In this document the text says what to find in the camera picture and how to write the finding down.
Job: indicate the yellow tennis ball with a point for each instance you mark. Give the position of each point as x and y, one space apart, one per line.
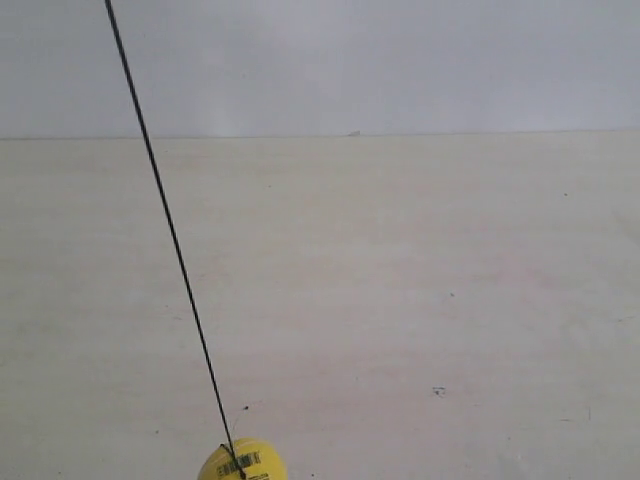
249 458

